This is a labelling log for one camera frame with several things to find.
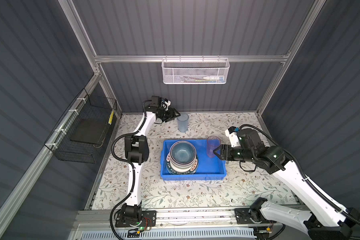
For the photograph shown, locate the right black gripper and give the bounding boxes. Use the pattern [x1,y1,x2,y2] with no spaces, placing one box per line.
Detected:
[211,143,252,163]

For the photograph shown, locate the blue plastic cup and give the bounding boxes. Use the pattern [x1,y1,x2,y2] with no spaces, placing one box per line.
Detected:
[177,113,189,133]

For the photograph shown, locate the pink plastic cup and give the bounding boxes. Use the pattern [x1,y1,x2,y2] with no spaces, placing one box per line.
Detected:
[207,136,221,158]

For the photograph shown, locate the blue plastic bin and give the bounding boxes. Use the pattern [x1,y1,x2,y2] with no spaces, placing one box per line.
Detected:
[160,139,227,181]

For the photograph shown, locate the dark blue ceramic bowl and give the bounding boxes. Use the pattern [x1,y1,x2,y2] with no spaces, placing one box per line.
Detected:
[170,141,197,163]

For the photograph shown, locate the light green bowl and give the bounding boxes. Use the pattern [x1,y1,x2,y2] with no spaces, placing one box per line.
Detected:
[169,161,199,173]

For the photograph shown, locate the pink ceramic bowl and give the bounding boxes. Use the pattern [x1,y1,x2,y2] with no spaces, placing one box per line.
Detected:
[170,157,198,169]

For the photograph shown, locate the green rimmed white plate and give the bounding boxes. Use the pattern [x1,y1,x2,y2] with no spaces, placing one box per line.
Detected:
[165,154,199,175]

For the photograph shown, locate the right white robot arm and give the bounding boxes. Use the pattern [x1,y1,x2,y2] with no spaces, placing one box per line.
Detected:
[214,145,355,240]

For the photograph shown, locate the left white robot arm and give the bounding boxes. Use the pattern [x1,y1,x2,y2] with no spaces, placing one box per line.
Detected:
[120,100,180,224]

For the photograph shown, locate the white tube in basket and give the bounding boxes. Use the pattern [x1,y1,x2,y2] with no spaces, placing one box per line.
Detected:
[203,76,225,83]

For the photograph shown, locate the yellow tag on basket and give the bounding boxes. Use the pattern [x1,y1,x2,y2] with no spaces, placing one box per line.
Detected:
[108,110,114,125]

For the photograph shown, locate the black pad in basket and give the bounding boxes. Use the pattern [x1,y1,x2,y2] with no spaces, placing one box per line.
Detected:
[70,119,107,145]

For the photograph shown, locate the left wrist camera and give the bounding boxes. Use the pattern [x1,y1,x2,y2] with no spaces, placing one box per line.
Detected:
[150,96,171,111]

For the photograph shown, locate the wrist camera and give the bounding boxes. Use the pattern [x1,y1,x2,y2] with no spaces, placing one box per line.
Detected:
[150,96,171,111]
[224,126,265,149]

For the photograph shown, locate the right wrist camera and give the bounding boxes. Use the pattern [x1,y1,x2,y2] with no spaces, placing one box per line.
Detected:
[224,126,265,149]

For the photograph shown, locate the white wire mesh basket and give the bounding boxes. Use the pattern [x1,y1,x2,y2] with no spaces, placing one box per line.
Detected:
[161,57,230,85]

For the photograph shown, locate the left black corrugated cable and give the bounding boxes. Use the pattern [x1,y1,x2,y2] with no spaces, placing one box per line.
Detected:
[109,99,152,240]

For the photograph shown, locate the black corrugated cable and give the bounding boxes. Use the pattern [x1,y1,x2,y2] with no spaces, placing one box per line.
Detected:
[109,99,152,240]
[239,123,360,232]

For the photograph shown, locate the black wire basket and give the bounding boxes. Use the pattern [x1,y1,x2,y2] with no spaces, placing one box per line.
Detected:
[45,90,118,164]

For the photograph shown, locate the right black corrugated cable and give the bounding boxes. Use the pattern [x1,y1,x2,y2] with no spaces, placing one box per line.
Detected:
[239,123,360,232]

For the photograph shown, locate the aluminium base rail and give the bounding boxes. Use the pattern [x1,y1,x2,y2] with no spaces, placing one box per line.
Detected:
[68,206,328,240]

